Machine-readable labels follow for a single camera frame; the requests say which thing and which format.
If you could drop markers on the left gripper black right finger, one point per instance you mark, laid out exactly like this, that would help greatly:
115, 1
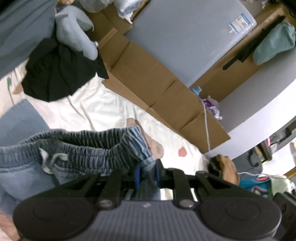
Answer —
190, 190

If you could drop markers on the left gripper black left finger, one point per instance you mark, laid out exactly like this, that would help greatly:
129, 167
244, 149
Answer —
99, 192

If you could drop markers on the blue denim jeans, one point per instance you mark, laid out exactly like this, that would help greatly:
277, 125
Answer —
52, 158

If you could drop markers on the brown plush toy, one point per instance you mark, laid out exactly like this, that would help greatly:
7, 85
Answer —
223, 167

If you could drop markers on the white printed bed sheet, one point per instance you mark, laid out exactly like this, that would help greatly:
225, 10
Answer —
94, 107

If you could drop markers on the purple white package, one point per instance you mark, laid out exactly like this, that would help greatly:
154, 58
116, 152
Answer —
213, 106

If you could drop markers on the brown cardboard box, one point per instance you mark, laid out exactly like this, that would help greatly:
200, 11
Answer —
141, 78

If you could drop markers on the black garment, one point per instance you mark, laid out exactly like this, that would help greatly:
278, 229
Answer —
54, 71

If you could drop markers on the grey-blue storage box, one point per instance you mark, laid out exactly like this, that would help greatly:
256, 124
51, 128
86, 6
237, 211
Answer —
189, 37

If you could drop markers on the light blue plush toy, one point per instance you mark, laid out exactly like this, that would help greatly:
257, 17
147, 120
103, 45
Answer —
71, 27

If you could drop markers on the teal towel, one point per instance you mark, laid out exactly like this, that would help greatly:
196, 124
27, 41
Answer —
280, 39

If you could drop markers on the white plastic bag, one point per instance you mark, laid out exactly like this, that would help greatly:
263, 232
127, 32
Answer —
124, 8

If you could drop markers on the grey pillow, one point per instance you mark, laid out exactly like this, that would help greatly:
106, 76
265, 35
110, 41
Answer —
23, 25

